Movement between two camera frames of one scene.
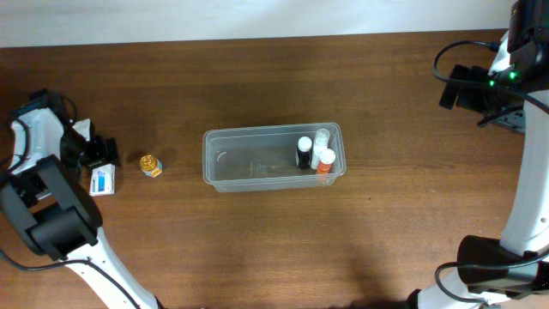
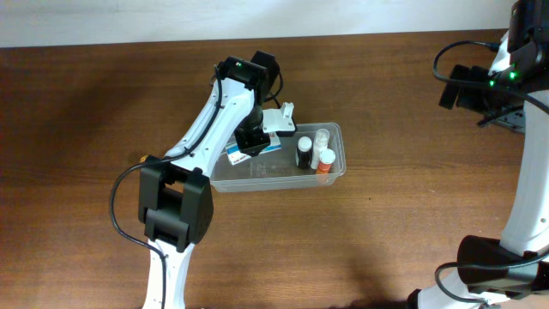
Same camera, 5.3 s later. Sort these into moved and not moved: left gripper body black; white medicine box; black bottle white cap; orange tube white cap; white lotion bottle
Moved: left gripper body black; white medicine box
Not moved: orange tube white cap; white lotion bottle; black bottle white cap
